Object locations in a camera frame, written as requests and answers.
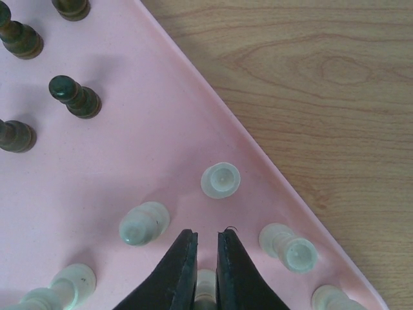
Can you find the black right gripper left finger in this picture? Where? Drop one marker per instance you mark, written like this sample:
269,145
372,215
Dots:
172,284

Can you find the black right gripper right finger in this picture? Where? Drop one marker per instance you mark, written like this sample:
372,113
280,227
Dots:
239,284

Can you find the white chess pawn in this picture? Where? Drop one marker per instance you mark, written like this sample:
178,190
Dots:
220,180
205,294

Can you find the white chess piece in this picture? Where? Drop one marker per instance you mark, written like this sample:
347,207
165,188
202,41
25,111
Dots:
144,223

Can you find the dark chess pawn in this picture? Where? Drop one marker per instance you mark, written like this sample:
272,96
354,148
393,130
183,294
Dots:
80,101

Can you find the dark chess piece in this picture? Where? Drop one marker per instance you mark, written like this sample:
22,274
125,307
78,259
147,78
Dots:
19,39

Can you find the pink plastic tray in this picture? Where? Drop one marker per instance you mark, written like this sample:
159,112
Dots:
161,125

